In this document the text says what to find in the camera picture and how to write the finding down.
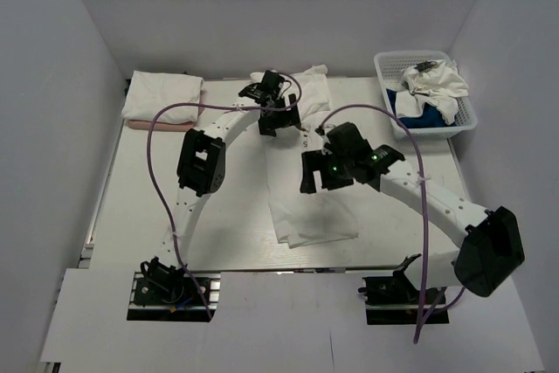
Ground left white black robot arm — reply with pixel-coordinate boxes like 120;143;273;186
156;94;299;269

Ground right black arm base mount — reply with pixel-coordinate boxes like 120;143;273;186
355;254;451;326

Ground crumpled white t-shirt in basket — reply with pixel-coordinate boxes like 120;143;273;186
396;59;469;124

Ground blue t-shirt in basket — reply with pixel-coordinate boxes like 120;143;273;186
386;89;456;129

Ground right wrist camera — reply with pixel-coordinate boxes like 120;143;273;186
325;122;405;174

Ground white cartoon print t-shirt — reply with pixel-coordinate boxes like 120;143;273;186
265;65;359;248

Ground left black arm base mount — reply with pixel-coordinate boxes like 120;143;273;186
127;258;220;323

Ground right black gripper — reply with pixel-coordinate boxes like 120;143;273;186
301;148;355;194

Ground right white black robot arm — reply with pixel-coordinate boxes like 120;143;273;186
300;145;525;302

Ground white plastic laundry basket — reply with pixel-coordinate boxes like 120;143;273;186
374;51;478;139

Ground folded pink t-shirt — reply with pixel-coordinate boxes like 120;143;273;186
125;88;207;133

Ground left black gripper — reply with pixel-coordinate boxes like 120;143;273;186
259;93;300;135

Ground folded white t-shirt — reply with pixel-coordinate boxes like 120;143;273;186
121;71;204;121

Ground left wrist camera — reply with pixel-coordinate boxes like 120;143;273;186
238;71;286;107

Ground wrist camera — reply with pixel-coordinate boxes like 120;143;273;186
238;71;286;107
325;122;405;174

